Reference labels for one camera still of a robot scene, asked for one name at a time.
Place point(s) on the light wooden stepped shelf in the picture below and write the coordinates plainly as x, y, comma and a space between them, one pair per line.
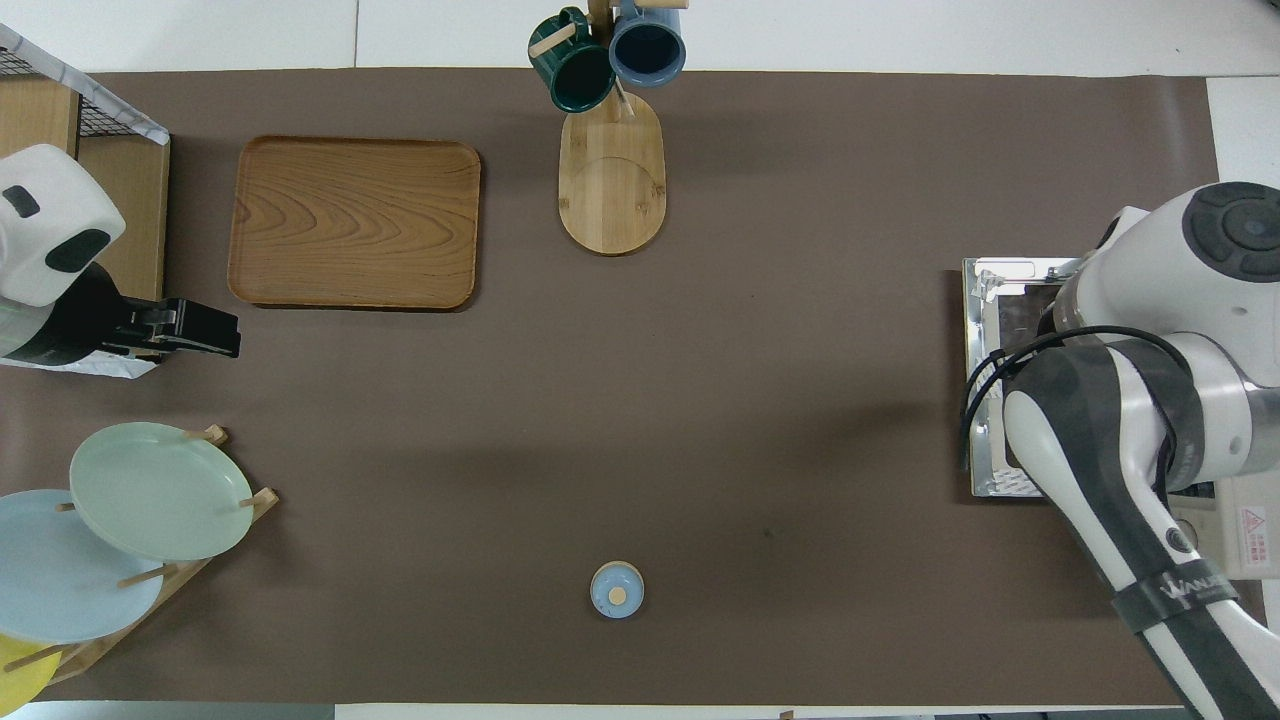
130, 220

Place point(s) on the yellow plate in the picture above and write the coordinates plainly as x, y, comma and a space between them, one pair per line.
20, 680

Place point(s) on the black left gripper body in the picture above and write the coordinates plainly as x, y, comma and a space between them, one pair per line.
90, 320

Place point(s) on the beige toaster oven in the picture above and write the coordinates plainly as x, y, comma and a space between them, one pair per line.
1250, 540

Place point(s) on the blue ceramic mug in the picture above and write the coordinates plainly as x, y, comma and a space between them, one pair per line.
648, 50

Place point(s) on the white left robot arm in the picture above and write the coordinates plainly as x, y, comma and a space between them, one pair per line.
50, 230

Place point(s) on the mint green plate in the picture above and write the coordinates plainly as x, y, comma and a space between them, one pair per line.
150, 490

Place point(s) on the wooden plate rack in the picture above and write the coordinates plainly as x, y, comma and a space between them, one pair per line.
262, 497

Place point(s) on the brown wooden tray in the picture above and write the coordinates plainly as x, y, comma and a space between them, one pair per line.
350, 225

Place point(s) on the light blue racked plate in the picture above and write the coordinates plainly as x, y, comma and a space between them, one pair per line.
60, 590

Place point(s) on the wooden mug tree stand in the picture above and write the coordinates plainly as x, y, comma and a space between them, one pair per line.
610, 190

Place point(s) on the dark green ceramic mug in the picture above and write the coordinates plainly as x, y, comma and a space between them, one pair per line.
575, 80

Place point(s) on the brown table mat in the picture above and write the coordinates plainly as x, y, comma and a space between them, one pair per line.
700, 350

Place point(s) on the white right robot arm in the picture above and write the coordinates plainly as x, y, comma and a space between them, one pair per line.
1100, 450

